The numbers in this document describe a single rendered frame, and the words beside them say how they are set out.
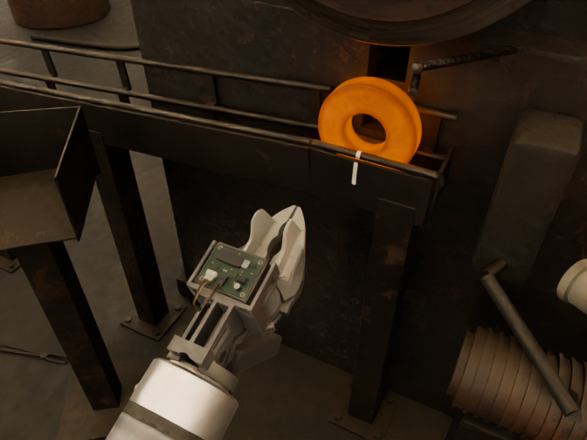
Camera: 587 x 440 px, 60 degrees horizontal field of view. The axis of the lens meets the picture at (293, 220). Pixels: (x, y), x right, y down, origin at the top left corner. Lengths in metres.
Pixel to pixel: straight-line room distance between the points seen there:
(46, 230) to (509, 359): 0.70
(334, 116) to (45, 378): 1.01
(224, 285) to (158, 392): 0.11
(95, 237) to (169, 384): 1.35
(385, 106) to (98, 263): 1.17
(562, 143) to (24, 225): 0.78
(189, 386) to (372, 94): 0.46
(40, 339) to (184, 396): 1.11
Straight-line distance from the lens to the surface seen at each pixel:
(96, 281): 1.64
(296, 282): 0.54
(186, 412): 0.46
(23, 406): 1.45
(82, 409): 1.37
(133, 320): 1.49
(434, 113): 0.79
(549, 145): 0.69
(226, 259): 0.49
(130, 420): 0.48
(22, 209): 0.94
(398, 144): 0.76
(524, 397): 0.78
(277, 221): 0.57
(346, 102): 0.76
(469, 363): 0.77
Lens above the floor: 1.13
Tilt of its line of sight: 41 degrees down
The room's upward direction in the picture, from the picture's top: straight up
